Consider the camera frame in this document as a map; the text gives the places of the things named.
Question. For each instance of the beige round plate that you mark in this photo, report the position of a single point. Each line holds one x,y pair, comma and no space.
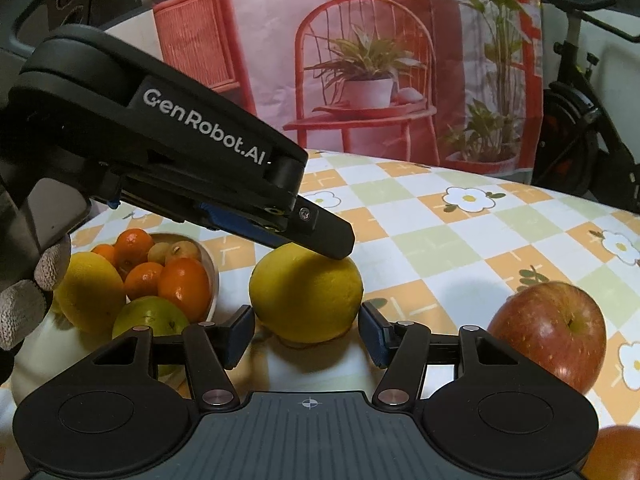
40,360

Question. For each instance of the small orange tangerine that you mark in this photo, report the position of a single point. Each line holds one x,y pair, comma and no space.
103,255
132,247
184,287
144,280

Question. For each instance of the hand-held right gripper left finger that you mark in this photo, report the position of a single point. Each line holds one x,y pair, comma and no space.
240,335

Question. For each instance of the yellow lemon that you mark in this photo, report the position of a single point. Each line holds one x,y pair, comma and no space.
92,292
305,292

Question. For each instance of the checkered flower tablecloth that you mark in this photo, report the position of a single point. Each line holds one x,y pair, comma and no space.
425,240

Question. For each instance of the person's left hand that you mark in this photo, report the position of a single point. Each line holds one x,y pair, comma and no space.
25,305

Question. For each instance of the black exercise bike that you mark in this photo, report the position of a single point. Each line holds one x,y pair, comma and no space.
575,125

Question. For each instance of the green apple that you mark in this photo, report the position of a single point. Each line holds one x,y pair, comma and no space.
150,317

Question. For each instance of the red apple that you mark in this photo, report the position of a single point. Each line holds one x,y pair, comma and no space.
550,330
615,452

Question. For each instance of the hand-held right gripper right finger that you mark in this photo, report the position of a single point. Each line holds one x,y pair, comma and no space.
372,335

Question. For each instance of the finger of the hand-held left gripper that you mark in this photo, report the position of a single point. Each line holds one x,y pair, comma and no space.
240,222
325,237

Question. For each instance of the pink printed backdrop cloth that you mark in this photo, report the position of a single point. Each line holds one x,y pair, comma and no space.
350,10

